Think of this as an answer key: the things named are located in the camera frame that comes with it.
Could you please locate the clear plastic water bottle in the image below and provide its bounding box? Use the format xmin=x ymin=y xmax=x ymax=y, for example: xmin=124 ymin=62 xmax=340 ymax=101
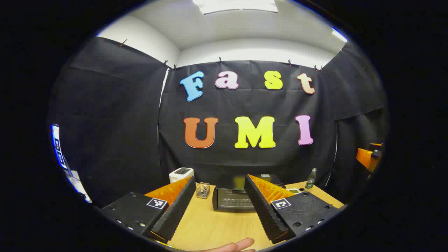
xmin=305 ymin=168 xmax=317 ymax=190

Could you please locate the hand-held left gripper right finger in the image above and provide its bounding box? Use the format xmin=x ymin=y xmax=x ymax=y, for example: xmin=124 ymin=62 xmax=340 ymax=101
xmin=244 ymin=174 xmax=345 ymax=244

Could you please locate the black electric oven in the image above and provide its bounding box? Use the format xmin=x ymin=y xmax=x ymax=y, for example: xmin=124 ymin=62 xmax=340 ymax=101
xmin=212 ymin=174 xmax=286 ymax=212

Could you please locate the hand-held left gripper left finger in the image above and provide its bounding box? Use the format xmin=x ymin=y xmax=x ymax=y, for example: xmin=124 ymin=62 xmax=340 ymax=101
xmin=100 ymin=175 xmax=196 ymax=244

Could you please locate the black backdrop cloth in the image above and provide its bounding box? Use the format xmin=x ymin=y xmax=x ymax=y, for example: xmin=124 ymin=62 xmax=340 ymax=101
xmin=47 ymin=37 xmax=389 ymax=207

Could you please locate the white panel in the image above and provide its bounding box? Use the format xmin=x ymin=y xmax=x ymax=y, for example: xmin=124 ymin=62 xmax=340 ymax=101
xmin=51 ymin=124 xmax=92 ymax=204

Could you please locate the ceiling light panel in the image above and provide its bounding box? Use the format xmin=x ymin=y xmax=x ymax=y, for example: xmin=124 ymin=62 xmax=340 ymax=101
xmin=192 ymin=0 xmax=279 ymax=15

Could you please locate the wire mesh holder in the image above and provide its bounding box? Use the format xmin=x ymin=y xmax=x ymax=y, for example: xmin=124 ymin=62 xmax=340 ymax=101
xmin=195 ymin=182 xmax=211 ymax=199

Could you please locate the white toaster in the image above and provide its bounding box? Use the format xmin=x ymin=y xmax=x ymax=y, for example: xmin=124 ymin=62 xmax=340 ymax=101
xmin=169 ymin=168 xmax=194 ymax=184

